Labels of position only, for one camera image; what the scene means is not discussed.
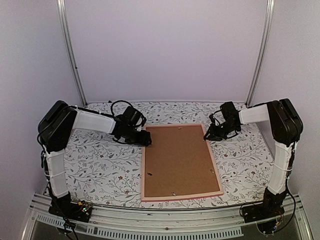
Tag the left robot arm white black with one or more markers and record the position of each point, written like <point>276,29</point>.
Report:
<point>57,126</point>

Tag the floral patterned table mat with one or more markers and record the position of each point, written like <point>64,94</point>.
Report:
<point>101,171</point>

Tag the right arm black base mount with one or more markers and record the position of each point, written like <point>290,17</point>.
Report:
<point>271,207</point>

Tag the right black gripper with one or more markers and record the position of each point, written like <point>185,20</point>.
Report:
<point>213,135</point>

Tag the aluminium front rail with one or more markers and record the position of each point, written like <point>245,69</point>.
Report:
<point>124,223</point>

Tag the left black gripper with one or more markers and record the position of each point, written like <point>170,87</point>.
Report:
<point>143,140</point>

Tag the aluminium corner post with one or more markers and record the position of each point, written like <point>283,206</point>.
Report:
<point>270,5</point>
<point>61,6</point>

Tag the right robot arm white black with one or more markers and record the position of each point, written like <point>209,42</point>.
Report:
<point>286,128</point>

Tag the pink wooden picture frame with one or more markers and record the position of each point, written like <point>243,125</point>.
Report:
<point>143,170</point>

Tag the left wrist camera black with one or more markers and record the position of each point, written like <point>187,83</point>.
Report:
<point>133,117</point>

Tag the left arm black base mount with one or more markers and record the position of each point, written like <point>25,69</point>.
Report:
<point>64,207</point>

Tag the right aluminium corner post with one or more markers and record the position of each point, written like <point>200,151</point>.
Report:
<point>270,5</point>

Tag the brown cardboard backing board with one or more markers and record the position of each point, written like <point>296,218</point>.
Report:
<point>180,160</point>

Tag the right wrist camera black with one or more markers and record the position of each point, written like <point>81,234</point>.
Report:
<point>228,111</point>

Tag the left aluminium corner post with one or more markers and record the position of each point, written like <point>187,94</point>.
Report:
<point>61,6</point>

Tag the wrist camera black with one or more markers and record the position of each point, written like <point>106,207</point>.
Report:
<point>133,117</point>
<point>228,111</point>

